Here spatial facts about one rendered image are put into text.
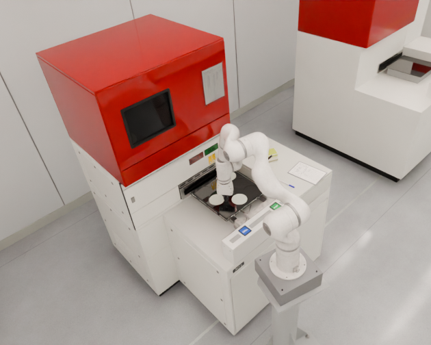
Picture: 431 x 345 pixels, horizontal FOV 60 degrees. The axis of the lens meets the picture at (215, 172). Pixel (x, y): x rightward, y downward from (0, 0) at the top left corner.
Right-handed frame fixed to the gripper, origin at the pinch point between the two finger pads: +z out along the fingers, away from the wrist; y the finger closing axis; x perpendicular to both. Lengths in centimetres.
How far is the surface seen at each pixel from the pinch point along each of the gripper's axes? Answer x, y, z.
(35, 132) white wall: 56, -176, -2
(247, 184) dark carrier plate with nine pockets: 16.8, 11.4, 2.0
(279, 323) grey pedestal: -53, 39, 48
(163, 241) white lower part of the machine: -14, -44, 34
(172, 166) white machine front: 1.3, -32.7, -22.0
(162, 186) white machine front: -6.9, -38.6, -12.0
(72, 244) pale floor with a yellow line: 15, -153, 92
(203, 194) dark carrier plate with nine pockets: 3.4, -16.0, 2.1
